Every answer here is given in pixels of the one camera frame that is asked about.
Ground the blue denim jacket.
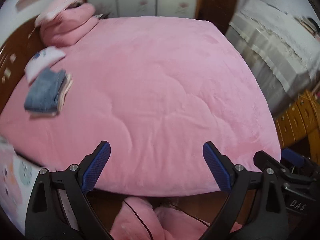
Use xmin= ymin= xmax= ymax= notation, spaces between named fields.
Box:
xmin=24 ymin=68 xmax=66 ymax=114

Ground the patterned white sheet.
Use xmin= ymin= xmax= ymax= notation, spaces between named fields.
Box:
xmin=0 ymin=137 xmax=41 ymax=233

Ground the yellow wooden cabinet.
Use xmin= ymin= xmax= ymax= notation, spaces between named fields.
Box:
xmin=274 ymin=90 xmax=319 ymax=163

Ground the pink bed blanket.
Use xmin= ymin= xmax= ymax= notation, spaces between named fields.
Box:
xmin=1 ymin=17 xmax=280 ymax=197

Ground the grey beige curtain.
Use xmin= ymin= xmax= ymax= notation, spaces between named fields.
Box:
xmin=226 ymin=0 xmax=319 ymax=116

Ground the brown wooden headboard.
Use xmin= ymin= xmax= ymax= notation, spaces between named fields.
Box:
xmin=0 ymin=17 xmax=45 ymax=110

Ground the brown wooden door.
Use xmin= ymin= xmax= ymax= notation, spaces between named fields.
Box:
xmin=195 ymin=0 xmax=237 ymax=34

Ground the folded pink quilt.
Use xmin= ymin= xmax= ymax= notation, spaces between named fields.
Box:
xmin=40 ymin=3 xmax=99 ymax=47

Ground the pink white pillow on quilt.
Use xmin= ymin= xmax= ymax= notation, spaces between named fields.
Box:
xmin=34 ymin=0 xmax=80 ymax=28

